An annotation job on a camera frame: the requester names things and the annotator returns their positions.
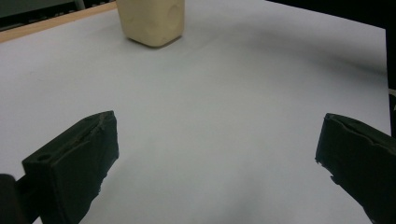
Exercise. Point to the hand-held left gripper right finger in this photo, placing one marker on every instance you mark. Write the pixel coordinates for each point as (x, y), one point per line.
(364, 161)

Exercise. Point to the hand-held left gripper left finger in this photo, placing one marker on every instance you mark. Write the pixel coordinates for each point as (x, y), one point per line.
(71, 161)

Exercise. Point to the cream dimpled container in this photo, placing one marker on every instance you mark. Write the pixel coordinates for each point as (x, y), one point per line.
(149, 21)

